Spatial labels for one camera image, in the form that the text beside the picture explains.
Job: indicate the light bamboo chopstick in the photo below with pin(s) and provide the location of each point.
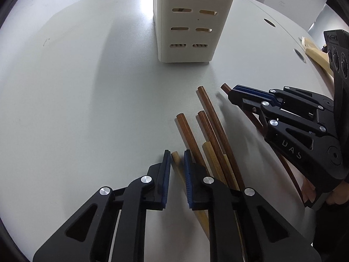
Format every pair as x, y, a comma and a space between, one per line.
227, 166
212, 155
176, 159

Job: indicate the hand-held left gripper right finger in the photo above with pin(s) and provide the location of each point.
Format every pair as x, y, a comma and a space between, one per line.
188, 180

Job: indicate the white slotted utensil holder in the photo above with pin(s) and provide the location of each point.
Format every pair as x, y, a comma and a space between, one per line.
185, 19

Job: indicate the round grey table grommet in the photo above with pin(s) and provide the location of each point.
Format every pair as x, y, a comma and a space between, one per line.
300, 55

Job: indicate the reddish brown wooden chopstick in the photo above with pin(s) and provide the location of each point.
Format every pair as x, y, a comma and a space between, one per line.
188, 133

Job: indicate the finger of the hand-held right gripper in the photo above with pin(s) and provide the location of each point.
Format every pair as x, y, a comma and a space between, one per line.
289, 131
253, 91

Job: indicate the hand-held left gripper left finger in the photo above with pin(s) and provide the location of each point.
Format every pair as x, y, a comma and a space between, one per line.
166, 180

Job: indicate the light wooden plank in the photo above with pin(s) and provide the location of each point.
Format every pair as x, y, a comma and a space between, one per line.
315, 53

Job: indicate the person's right hand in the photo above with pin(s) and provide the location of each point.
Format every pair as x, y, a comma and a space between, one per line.
309, 192

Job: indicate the dark brown wooden chopstick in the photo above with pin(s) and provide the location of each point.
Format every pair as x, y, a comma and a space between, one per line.
210, 133
214, 120
225, 88

